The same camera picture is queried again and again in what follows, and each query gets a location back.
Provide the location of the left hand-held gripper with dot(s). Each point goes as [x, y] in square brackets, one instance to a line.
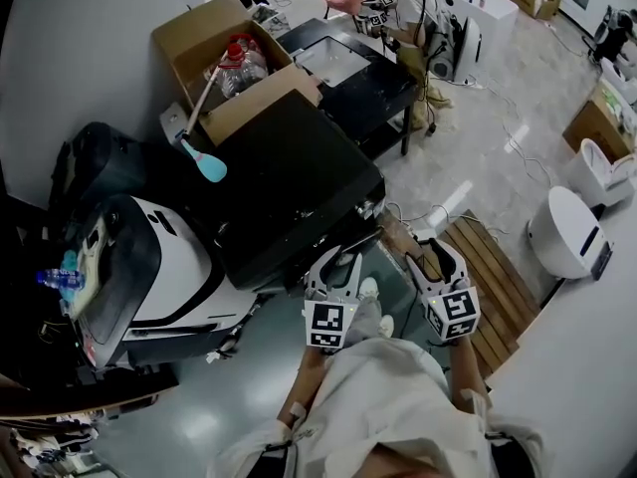
[327, 324]

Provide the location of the person's grey trousers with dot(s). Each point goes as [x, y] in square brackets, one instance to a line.
[363, 319]

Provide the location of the person's white shirt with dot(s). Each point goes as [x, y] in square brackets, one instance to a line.
[388, 406]

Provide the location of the teal plastic packet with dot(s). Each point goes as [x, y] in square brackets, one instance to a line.
[70, 261]

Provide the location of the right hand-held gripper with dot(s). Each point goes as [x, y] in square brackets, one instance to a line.
[453, 311]

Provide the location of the person's left forearm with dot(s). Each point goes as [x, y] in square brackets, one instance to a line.
[303, 386]

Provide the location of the white round toilet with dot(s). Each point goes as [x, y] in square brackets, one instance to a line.
[565, 232]

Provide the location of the black washing machine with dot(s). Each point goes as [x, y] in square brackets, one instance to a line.
[288, 192]

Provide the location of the clear water jug red cap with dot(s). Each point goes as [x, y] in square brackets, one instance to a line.
[241, 65]

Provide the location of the black table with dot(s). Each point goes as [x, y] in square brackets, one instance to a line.
[378, 92]

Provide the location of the large cardboard box with items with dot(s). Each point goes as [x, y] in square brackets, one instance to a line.
[592, 127]

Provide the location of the open brown cardboard box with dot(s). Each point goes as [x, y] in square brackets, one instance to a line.
[184, 43]

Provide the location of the black bag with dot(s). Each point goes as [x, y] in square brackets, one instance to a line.
[97, 162]

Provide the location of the white and grey washer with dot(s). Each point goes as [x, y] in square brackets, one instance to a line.
[174, 277]

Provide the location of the person's right forearm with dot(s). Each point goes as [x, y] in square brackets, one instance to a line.
[468, 371]

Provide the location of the clear water bottle blue label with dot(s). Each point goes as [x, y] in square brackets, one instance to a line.
[60, 279]

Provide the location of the person's white shoe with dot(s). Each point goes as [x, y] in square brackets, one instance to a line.
[368, 288]
[385, 325]

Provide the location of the grey metal box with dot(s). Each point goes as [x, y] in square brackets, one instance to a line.
[174, 120]

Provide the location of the wooden slat platform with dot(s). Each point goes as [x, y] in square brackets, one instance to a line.
[492, 287]

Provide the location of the cluttered shelf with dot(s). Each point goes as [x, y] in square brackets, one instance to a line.
[40, 446]

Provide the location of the silver round knob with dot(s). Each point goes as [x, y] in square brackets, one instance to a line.
[366, 210]

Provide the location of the person's right white shoe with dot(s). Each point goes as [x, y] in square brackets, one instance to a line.
[385, 325]

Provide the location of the person's left white shoe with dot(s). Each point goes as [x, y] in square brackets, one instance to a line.
[368, 288]

